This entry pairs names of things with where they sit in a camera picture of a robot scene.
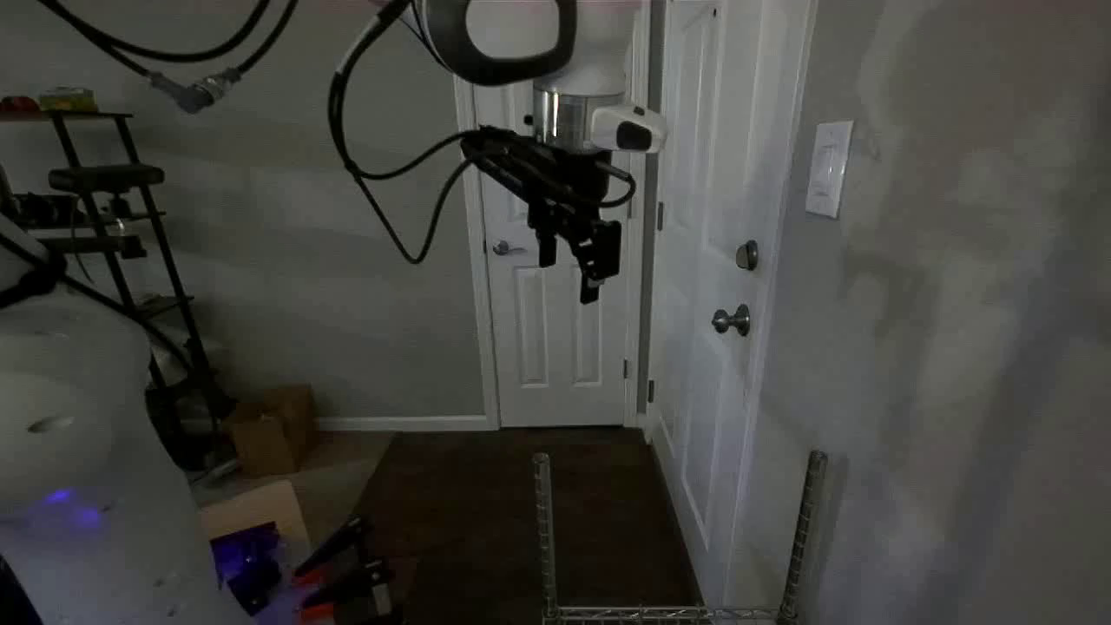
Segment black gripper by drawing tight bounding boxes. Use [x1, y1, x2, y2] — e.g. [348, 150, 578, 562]
[461, 127, 639, 309]

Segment white light switch plate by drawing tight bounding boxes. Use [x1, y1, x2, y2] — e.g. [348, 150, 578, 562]
[801, 118, 858, 223]

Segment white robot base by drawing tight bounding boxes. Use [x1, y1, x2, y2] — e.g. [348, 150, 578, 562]
[0, 290, 250, 625]

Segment white panelled door with hinges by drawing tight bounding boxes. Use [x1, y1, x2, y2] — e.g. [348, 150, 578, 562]
[465, 77, 652, 432]

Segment round metal door knob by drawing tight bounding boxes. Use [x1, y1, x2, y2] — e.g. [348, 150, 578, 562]
[709, 302, 753, 341]

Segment white door with two locks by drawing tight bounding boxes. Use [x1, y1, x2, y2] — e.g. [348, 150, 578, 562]
[643, 0, 819, 584]

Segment brown cardboard box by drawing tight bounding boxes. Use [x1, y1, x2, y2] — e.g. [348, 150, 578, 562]
[226, 387, 319, 481]

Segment red and black tools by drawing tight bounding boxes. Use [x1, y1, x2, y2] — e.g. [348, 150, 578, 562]
[284, 519, 406, 625]

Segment black shelf unit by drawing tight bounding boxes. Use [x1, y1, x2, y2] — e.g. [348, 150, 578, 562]
[0, 109, 234, 468]

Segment flat tan cardboard box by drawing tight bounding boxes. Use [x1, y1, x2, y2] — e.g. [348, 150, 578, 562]
[200, 475, 314, 562]

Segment black box on shelf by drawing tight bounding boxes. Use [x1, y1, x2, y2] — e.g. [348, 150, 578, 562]
[48, 162, 166, 196]

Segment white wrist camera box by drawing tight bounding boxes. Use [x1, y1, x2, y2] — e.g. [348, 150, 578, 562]
[587, 100, 674, 158]

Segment short black looped cable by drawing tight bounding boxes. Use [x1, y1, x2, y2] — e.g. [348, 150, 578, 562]
[350, 158, 480, 268]

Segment long black looped cable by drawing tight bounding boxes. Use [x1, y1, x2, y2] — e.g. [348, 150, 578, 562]
[327, 0, 471, 184]

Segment black cable with grey connector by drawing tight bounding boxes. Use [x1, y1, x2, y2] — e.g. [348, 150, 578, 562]
[40, 0, 301, 118]

